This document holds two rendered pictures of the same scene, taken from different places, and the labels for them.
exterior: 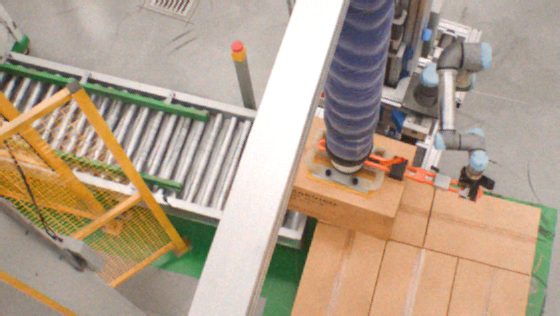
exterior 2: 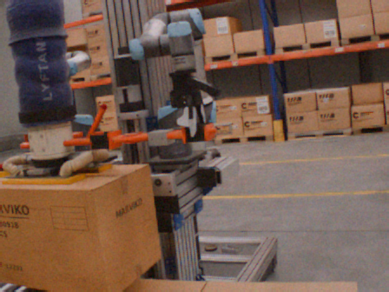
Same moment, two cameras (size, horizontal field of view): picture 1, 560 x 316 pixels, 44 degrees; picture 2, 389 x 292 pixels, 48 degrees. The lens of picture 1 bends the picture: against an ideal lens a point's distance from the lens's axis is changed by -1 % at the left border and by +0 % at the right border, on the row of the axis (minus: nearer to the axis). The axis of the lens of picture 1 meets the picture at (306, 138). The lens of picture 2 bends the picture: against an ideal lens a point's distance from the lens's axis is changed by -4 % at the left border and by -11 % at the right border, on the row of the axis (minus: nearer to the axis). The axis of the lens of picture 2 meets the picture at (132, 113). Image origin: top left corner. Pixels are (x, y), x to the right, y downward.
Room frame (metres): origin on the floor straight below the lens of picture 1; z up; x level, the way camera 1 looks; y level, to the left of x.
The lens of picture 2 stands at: (-0.36, -0.71, 1.38)
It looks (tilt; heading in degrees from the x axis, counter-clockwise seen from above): 3 degrees down; 7
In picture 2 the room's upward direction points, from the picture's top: 8 degrees counter-clockwise
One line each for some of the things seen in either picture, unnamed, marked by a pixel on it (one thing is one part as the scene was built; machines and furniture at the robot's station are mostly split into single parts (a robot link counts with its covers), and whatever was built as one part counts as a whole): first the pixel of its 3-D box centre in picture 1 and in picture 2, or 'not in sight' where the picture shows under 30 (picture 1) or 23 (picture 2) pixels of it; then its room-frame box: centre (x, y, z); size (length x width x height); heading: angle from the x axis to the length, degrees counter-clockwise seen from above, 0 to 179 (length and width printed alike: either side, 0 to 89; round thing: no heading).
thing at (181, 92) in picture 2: (469, 176); (185, 89); (1.12, -0.73, 1.34); 0.09 x 0.08 x 0.12; 68
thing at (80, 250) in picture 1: (71, 250); not in sight; (0.80, 0.97, 1.62); 0.20 x 0.05 x 0.30; 71
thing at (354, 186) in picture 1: (341, 178); (40, 175); (1.25, -0.16, 1.10); 0.34 x 0.10 x 0.05; 67
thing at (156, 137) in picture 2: (441, 182); (161, 137); (1.16, -0.63, 1.20); 0.07 x 0.07 x 0.04; 67
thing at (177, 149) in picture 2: (428, 90); (174, 145); (1.71, -0.65, 1.09); 0.15 x 0.15 x 0.10
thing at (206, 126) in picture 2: (469, 192); (198, 132); (1.10, -0.75, 1.20); 0.08 x 0.07 x 0.05; 67
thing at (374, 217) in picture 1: (347, 178); (65, 225); (1.33, -0.20, 0.87); 0.60 x 0.40 x 0.40; 67
